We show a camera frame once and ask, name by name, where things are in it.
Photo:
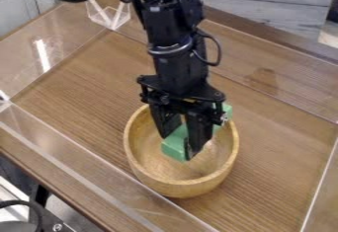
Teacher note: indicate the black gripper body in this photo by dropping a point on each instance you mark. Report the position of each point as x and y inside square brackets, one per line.
[179, 83]

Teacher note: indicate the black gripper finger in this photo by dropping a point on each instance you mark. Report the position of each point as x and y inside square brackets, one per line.
[199, 132]
[166, 118]

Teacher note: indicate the green rectangular block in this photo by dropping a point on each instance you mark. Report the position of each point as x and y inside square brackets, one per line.
[172, 143]

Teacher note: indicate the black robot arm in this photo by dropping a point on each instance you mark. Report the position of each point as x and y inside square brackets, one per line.
[170, 22]

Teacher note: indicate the brown wooden bowl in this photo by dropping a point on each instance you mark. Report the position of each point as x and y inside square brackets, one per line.
[174, 178]

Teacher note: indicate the clear acrylic enclosure walls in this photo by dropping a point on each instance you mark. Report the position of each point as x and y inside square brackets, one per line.
[69, 73]

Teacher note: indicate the clear acrylic corner bracket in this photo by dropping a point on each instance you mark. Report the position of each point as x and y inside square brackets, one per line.
[107, 16]

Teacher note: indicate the black table leg frame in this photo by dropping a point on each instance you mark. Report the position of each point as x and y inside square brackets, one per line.
[47, 220]

